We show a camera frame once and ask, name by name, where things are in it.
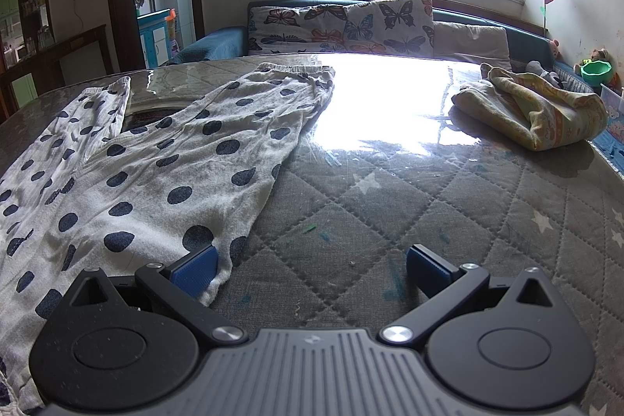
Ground dark wooden cabinet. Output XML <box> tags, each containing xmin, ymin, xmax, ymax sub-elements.
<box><xmin>0</xmin><ymin>0</ymin><xmax>110</xmax><ymax>119</ymax></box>

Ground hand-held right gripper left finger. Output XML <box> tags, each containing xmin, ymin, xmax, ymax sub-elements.
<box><xmin>68</xmin><ymin>244</ymin><xmax>247</xmax><ymax>346</ymax></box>

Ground brown teddy bear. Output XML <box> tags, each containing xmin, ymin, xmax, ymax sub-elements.
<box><xmin>574</xmin><ymin>48</ymin><xmax>610</xmax><ymax>76</ymax></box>

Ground clear plastic box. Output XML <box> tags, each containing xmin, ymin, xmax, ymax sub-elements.
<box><xmin>599</xmin><ymin>85</ymin><xmax>624</xmax><ymax>111</ymax></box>

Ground blue sofa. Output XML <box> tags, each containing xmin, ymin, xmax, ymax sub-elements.
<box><xmin>166</xmin><ymin>0</ymin><xmax>600</xmax><ymax>95</ymax></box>

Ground white polka-dot pants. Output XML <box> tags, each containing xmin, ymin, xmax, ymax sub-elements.
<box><xmin>0</xmin><ymin>62</ymin><xmax>337</xmax><ymax>414</ymax></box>

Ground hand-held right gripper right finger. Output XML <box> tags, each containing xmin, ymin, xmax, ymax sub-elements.
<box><xmin>381</xmin><ymin>243</ymin><xmax>557</xmax><ymax>346</ymax></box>

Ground beige pillow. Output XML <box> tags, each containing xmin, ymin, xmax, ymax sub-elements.
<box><xmin>433</xmin><ymin>21</ymin><xmax>512</xmax><ymax>71</ymax></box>

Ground blue cabinet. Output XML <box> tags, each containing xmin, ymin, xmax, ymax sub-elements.
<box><xmin>138</xmin><ymin>9</ymin><xmax>179</xmax><ymax>68</ymax></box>

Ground butterfly print pillow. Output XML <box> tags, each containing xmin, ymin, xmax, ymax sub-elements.
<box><xmin>247</xmin><ymin>0</ymin><xmax>436</xmax><ymax>56</ymax></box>

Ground green toy bowl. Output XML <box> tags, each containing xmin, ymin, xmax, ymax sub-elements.
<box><xmin>580</xmin><ymin>59</ymin><xmax>614</xmax><ymax>88</ymax></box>

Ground grey plush toy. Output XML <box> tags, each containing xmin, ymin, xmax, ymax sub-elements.
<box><xmin>525</xmin><ymin>60</ymin><xmax>561</xmax><ymax>85</ymax></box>

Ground grey quilted star mattress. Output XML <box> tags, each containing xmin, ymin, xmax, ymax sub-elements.
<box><xmin>0</xmin><ymin>53</ymin><xmax>624</xmax><ymax>416</ymax></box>

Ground yellow printed folded cloth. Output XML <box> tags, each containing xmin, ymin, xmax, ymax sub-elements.
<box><xmin>451</xmin><ymin>62</ymin><xmax>609</xmax><ymax>152</ymax></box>

